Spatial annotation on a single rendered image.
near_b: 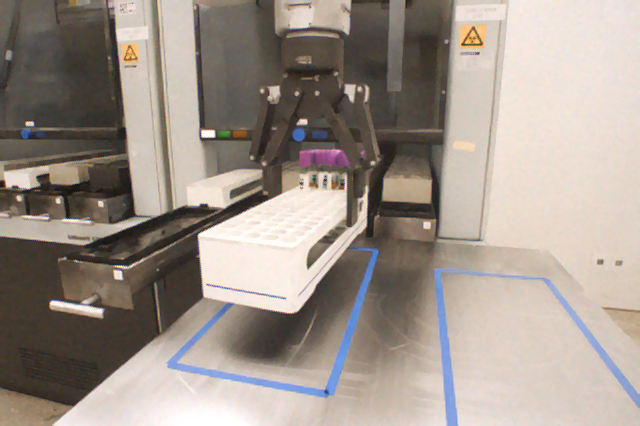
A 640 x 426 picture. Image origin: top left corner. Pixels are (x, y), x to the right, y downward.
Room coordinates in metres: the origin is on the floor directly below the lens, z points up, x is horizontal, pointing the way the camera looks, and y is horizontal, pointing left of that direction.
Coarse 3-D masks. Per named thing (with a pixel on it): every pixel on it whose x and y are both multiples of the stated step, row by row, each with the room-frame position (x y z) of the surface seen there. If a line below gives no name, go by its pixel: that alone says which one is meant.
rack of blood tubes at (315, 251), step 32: (288, 192) 0.54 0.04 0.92; (320, 192) 0.55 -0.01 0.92; (224, 224) 0.38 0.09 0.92; (256, 224) 0.40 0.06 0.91; (288, 224) 0.38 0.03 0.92; (320, 224) 0.38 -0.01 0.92; (224, 256) 0.34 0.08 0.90; (256, 256) 0.32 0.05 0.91; (288, 256) 0.31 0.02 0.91; (320, 256) 0.44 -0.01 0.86; (256, 288) 0.33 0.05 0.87; (288, 288) 0.31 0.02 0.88
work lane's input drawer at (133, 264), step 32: (256, 192) 1.06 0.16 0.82; (160, 224) 0.79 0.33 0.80; (192, 224) 0.74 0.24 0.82; (96, 256) 0.56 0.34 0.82; (128, 256) 0.56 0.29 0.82; (160, 256) 0.62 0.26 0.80; (192, 256) 0.71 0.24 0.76; (64, 288) 0.57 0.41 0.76; (96, 288) 0.55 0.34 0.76; (128, 288) 0.54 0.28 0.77
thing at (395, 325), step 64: (384, 256) 0.55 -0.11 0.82; (448, 256) 0.55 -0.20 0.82; (512, 256) 0.55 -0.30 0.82; (192, 320) 0.36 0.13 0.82; (256, 320) 0.36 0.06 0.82; (320, 320) 0.36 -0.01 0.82; (384, 320) 0.36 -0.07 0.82; (448, 320) 0.36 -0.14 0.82; (512, 320) 0.36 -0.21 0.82; (576, 320) 0.36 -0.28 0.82; (128, 384) 0.26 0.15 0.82; (192, 384) 0.26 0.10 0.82; (256, 384) 0.26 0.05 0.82; (320, 384) 0.26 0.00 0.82; (384, 384) 0.26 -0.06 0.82; (448, 384) 0.26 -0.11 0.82; (512, 384) 0.26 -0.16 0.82; (576, 384) 0.26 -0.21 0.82
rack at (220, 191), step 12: (204, 180) 0.98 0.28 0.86; (216, 180) 0.98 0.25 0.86; (228, 180) 0.99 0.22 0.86; (240, 180) 0.98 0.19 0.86; (252, 180) 1.04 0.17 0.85; (192, 192) 0.90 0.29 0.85; (204, 192) 0.90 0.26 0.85; (216, 192) 0.89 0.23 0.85; (228, 192) 0.91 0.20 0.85; (240, 192) 1.09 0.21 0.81; (252, 192) 1.04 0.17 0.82; (192, 204) 0.90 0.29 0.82; (216, 204) 0.89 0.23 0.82; (228, 204) 0.90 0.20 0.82
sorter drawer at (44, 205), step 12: (36, 192) 1.10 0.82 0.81; (48, 192) 1.09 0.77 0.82; (60, 192) 1.08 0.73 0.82; (72, 192) 1.11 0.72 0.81; (36, 204) 1.09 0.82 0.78; (48, 204) 1.08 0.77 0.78; (60, 204) 1.07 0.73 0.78; (24, 216) 1.05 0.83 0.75; (36, 216) 1.04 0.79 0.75; (48, 216) 1.08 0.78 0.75; (60, 216) 1.07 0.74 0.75
